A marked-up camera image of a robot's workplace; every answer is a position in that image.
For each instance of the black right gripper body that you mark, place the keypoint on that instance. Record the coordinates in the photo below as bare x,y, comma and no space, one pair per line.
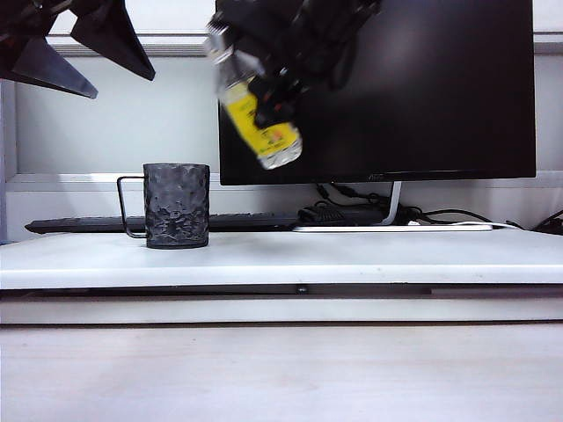
316,44

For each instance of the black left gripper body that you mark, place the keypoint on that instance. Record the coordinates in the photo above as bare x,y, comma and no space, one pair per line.
26,26

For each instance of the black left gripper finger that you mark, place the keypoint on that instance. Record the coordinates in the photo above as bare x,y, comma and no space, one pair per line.
114,39
53,70

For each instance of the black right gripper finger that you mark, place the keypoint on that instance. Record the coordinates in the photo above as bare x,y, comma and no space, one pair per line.
277,101
250,63

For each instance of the clear bottle with yellow label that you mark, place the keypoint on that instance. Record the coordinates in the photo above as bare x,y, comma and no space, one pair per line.
272,145

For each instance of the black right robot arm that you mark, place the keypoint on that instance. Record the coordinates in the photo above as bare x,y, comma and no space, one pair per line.
367,6

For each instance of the black computer monitor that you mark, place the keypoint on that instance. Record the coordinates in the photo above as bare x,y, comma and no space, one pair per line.
418,110

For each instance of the black power adapter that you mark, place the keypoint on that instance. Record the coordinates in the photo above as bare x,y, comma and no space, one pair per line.
325,215

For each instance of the dark textured glass mug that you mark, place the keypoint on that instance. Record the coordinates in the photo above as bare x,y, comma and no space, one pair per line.
176,206

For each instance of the black computer keyboard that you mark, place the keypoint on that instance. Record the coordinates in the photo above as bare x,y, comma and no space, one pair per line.
79,225

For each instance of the aluminium partition frame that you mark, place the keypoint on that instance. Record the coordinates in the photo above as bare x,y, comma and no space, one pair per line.
176,46

